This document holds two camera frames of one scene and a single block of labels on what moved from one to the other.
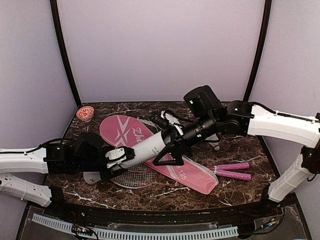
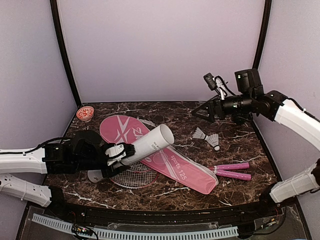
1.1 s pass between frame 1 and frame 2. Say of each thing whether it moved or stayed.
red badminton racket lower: stayed
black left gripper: stayed
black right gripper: moved
